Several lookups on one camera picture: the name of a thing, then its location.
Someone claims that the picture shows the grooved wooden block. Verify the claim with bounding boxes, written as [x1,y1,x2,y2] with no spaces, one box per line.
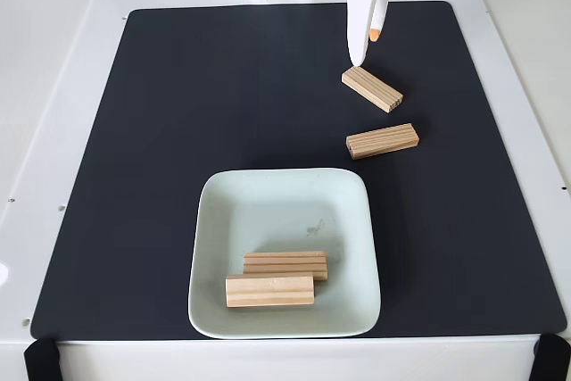
[225,273,316,309]
[341,65,404,114]
[345,122,420,161]
[243,250,329,282]

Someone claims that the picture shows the pale green square plate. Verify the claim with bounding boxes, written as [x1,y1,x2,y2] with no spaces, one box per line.
[186,168,383,340]

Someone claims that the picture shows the black table mat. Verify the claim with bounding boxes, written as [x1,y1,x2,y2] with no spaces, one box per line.
[29,0,567,341]

